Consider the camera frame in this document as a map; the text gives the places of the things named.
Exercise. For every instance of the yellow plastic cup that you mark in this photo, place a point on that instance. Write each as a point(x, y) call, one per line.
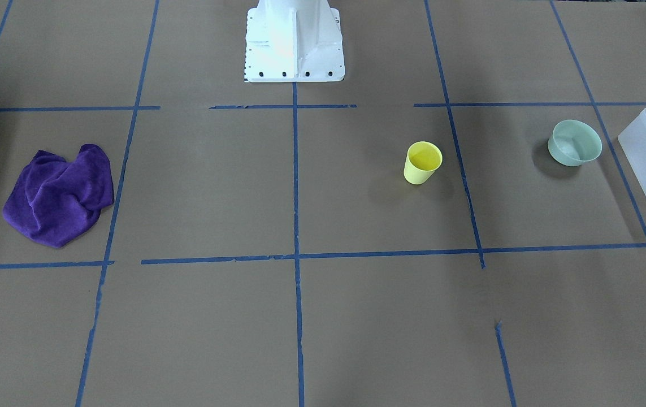
point(423, 159)

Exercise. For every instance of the mint green bowl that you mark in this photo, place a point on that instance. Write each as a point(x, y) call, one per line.
point(573, 143)

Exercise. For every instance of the purple cloth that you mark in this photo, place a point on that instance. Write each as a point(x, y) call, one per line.
point(55, 201)

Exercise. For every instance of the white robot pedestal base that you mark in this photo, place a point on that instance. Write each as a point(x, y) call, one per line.
point(294, 42)

